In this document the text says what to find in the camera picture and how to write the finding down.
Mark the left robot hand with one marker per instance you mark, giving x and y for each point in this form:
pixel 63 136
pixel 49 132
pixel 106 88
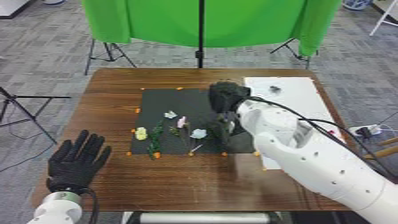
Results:
pixel 76 163

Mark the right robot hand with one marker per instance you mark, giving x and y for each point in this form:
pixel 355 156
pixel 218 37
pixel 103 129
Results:
pixel 229 95

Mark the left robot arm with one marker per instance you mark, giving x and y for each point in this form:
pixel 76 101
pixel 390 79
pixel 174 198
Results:
pixel 56 208

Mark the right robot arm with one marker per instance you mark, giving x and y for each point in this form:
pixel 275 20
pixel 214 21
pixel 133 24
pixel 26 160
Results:
pixel 309 156

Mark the small dark flower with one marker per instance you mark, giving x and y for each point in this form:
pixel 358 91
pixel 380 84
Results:
pixel 277 88

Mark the dark mat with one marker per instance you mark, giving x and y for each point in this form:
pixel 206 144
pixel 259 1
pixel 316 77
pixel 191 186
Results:
pixel 172 100

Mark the white flower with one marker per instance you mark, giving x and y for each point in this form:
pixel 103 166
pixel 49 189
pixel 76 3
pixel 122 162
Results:
pixel 172 114
pixel 198 133

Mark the pink flower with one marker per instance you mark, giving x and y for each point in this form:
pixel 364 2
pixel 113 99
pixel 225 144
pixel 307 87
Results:
pixel 182 122

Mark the white sheet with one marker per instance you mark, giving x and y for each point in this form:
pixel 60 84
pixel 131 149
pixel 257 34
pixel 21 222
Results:
pixel 303 95

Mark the yellow flower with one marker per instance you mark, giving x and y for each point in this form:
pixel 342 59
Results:
pixel 142 133

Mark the green sprig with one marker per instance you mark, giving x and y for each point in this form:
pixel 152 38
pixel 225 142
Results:
pixel 156 136

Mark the black tripod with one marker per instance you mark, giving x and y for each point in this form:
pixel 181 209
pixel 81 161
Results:
pixel 24 110

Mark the black stand pole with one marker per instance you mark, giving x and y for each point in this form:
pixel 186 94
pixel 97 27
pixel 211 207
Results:
pixel 202 33

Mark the white power strip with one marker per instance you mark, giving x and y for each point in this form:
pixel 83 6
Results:
pixel 367 130

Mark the pale grey bar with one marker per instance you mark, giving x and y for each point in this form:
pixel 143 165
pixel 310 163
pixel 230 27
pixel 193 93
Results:
pixel 202 218

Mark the white stand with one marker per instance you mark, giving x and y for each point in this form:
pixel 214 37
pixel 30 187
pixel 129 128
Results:
pixel 385 18

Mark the blue and white vase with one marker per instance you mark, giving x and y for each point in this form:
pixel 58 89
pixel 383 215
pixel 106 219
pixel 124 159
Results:
pixel 358 3

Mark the black cloth frame leg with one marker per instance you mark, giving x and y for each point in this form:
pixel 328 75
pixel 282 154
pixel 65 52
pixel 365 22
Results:
pixel 294 50
pixel 110 50

